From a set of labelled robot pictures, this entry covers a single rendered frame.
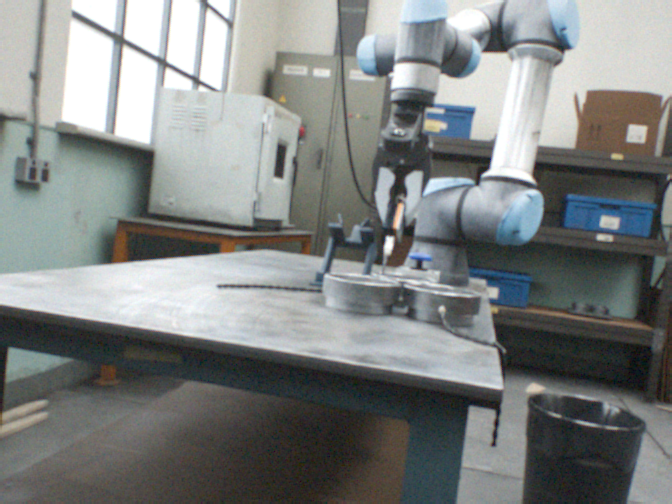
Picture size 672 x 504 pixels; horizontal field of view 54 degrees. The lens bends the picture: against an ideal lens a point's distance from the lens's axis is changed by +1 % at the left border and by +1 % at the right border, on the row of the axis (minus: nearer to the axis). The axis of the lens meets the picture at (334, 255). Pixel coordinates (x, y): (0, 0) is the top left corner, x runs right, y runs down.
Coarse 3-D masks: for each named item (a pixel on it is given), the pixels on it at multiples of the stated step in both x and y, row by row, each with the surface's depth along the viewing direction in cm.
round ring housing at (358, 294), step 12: (336, 276) 93; (348, 276) 95; (360, 276) 95; (324, 288) 89; (336, 288) 86; (348, 288) 85; (360, 288) 85; (372, 288) 85; (384, 288) 86; (396, 288) 87; (336, 300) 87; (348, 300) 85; (360, 300) 85; (372, 300) 85; (384, 300) 86; (396, 300) 88; (360, 312) 86; (372, 312) 86; (384, 312) 87
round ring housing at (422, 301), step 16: (416, 288) 86; (432, 288) 95; (448, 288) 94; (416, 304) 86; (432, 304) 85; (448, 304) 84; (464, 304) 85; (432, 320) 86; (448, 320) 85; (464, 320) 86
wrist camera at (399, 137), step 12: (396, 108) 107; (396, 120) 103; (408, 120) 103; (420, 120) 104; (384, 132) 99; (396, 132) 99; (408, 132) 99; (384, 144) 99; (396, 144) 98; (408, 144) 98
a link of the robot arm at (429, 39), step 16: (416, 0) 104; (432, 0) 104; (416, 16) 104; (432, 16) 104; (448, 16) 106; (400, 32) 106; (416, 32) 104; (432, 32) 104; (448, 32) 107; (400, 48) 106; (416, 48) 104; (432, 48) 104; (448, 48) 108; (432, 64) 105
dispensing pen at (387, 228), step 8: (400, 200) 109; (392, 208) 106; (392, 216) 105; (384, 224) 104; (392, 224) 104; (384, 232) 106; (392, 232) 105; (384, 240) 108; (392, 240) 105; (384, 248) 104; (384, 256) 103; (384, 264) 103
